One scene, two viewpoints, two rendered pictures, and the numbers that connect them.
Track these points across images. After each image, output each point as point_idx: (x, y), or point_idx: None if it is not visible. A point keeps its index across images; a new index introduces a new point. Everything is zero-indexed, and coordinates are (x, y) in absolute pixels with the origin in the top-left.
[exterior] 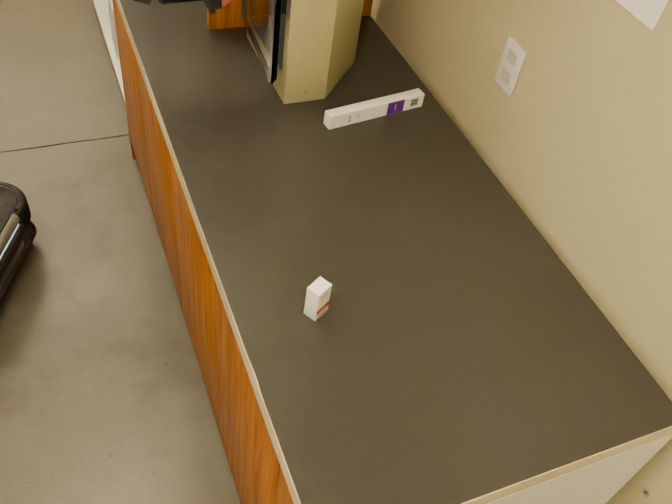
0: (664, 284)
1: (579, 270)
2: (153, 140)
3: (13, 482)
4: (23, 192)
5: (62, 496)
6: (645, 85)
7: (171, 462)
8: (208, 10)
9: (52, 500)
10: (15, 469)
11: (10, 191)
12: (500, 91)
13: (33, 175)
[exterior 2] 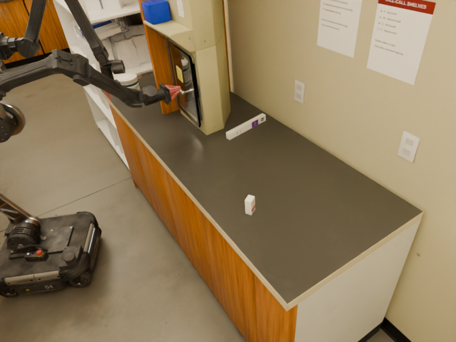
0: (393, 157)
1: (356, 166)
2: (149, 170)
3: None
4: None
5: None
6: (357, 79)
7: (195, 318)
8: (165, 103)
9: None
10: (123, 341)
11: (86, 214)
12: (298, 103)
13: (91, 207)
